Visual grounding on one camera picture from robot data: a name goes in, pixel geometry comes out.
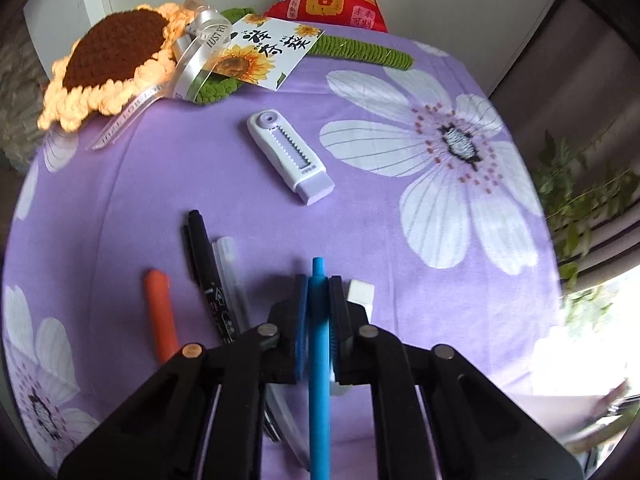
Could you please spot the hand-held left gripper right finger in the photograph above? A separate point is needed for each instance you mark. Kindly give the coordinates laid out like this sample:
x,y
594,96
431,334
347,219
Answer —
x,y
336,330

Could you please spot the white retractable eraser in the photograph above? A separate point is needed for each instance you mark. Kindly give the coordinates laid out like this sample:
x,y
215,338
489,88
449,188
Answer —
x,y
290,155

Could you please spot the green leafy plant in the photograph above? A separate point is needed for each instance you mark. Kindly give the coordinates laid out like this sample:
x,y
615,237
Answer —
x,y
575,200

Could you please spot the crochet sunflower with green stem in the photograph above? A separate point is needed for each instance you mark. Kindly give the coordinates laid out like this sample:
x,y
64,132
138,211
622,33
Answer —
x,y
115,50

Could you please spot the pinkish grey curtain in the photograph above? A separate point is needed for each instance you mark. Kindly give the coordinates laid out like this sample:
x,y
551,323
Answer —
x,y
565,85

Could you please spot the black marker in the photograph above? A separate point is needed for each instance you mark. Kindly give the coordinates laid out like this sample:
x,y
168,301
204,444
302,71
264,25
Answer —
x,y
207,270

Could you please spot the clear white pen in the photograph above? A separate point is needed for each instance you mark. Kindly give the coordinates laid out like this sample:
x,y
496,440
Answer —
x,y
231,280

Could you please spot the blue pen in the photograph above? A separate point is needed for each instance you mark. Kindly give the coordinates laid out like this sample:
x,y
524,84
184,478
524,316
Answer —
x,y
320,360

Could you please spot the white printed ribbon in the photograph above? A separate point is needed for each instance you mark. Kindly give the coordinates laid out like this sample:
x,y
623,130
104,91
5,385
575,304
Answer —
x,y
200,55

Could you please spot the purple floral tablecloth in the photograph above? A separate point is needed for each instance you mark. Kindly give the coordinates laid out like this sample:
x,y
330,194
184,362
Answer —
x,y
375,240

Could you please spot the orange highlighter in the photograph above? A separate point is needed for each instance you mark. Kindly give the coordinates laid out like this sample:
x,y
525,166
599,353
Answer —
x,y
161,310

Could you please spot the sunflower print gift card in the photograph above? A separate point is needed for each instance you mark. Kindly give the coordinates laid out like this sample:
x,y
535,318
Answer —
x,y
260,55

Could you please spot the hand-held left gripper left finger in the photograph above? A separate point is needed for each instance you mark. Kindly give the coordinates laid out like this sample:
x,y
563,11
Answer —
x,y
300,330

